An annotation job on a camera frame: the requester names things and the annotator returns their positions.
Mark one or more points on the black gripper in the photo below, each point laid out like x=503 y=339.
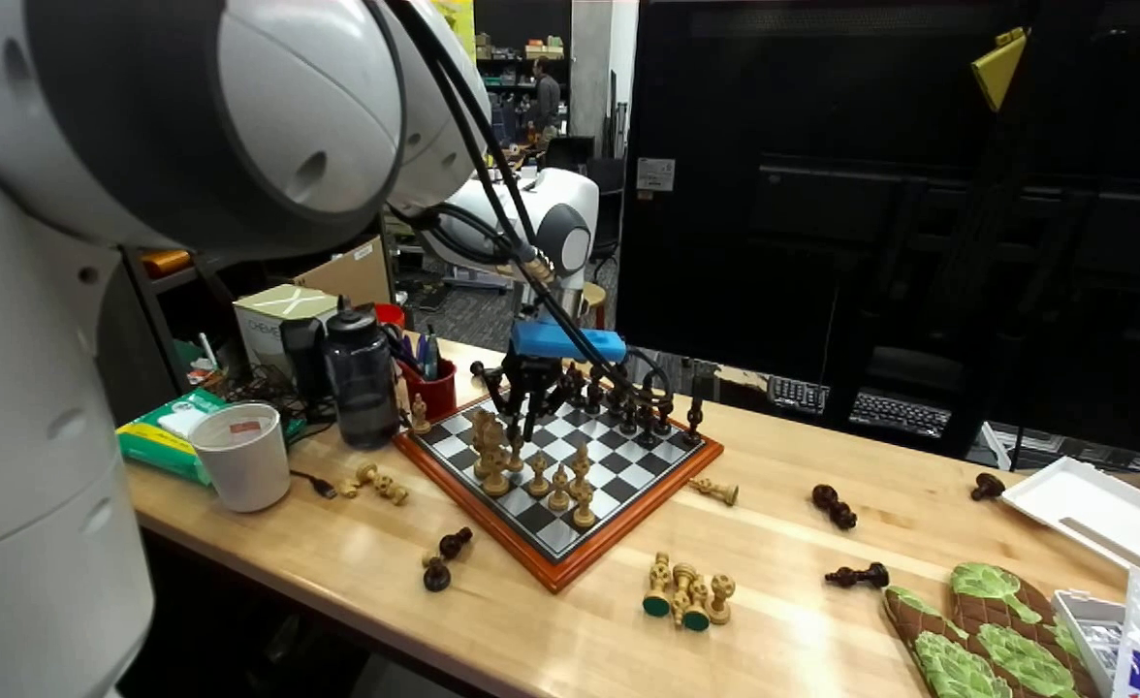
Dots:
x=537 y=379

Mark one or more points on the yellow storage rack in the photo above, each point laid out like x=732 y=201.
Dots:
x=460 y=21

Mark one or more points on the wooden stool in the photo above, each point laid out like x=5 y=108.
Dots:
x=590 y=305

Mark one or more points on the white Chemex filter box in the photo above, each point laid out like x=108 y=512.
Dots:
x=272 y=308

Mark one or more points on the wooden framed chess board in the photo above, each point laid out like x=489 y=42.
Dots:
x=621 y=471

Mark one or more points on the black keyboard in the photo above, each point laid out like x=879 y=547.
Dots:
x=892 y=414

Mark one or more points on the clear plastic container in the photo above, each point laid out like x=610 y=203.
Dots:
x=1094 y=634

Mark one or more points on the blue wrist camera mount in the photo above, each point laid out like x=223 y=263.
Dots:
x=570 y=343

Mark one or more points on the large black display panel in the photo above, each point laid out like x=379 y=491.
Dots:
x=932 y=234

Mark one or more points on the blue pens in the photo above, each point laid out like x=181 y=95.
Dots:
x=423 y=352

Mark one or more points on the black metal shelf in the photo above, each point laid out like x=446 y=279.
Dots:
x=170 y=323

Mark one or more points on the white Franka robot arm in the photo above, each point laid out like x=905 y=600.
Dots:
x=206 y=102

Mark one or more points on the green wipes pack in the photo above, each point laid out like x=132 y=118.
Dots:
x=158 y=441

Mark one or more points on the dark glass jar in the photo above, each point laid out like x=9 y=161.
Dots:
x=361 y=382

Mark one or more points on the white paper label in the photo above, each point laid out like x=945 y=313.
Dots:
x=656 y=176

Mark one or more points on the dark brown chess piece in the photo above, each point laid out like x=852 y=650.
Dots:
x=579 y=388
x=697 y=410
x=857 y=574
x=621 y=400
x=985 y=485
x=435 y=574
x=656 y=410
x=837 y=506
x=599 y=392
x=455 y=543

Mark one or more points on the red round lid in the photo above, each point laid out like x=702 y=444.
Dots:
x=395 y=314

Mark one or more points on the yellow triangular hanging tag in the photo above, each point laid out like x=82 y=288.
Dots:
x=999 y=65

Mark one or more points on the red pen cup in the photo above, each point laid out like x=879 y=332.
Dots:
x=433 y=392

